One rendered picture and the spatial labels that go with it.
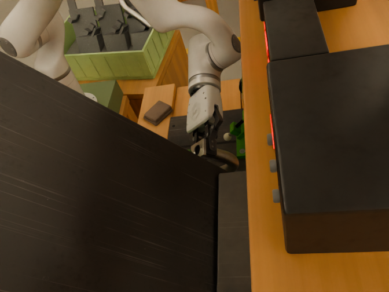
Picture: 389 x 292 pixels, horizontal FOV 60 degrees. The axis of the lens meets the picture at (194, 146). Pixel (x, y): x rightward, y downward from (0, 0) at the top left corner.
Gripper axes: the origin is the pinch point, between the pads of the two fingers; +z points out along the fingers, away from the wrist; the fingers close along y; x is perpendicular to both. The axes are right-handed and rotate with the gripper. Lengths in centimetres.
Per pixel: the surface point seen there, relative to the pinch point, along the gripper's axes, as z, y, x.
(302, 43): 6.2, 42.9, -16.0
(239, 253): 24.7, 12.7, -1.9
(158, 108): -35, -46, 9
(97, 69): -73, -87, -7
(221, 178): 9.4, 7.5, -1.2
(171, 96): -44, -47, 15
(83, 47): -93, -99, -14
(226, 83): -48, -33, 33
